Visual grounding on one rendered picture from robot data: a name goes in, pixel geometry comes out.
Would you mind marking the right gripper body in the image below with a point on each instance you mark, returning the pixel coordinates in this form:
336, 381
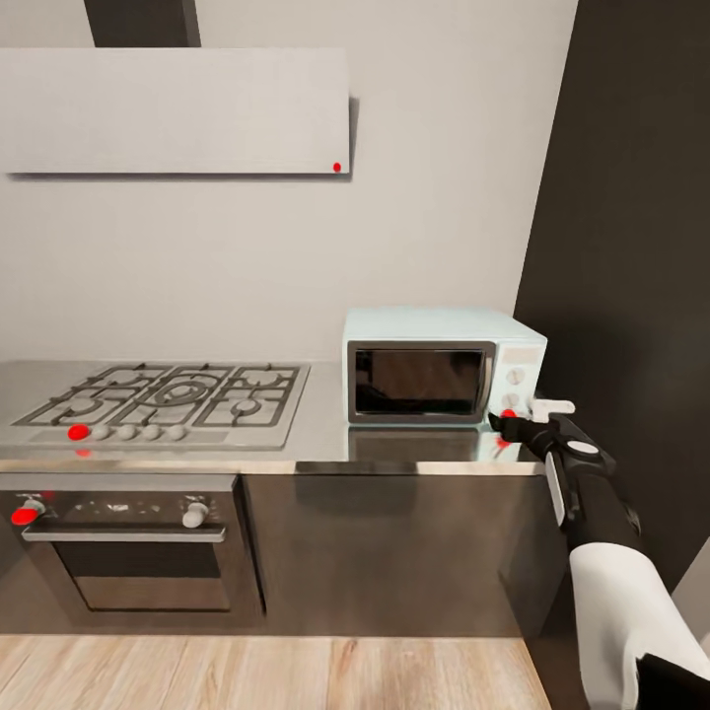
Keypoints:
522, 430

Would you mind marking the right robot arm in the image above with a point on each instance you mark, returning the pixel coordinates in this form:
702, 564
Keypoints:
636, 652

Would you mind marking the oven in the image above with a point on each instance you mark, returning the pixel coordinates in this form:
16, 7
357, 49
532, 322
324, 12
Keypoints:
139, 550

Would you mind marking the fridge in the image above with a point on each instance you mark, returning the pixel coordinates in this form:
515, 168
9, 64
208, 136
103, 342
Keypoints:
617, 278

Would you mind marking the burner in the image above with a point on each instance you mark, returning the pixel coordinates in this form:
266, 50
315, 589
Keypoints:
166, 406

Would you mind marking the microwave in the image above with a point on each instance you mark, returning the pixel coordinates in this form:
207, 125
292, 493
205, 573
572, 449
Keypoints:
437, 365

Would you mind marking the range hood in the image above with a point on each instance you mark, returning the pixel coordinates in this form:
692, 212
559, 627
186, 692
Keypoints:
149, 99

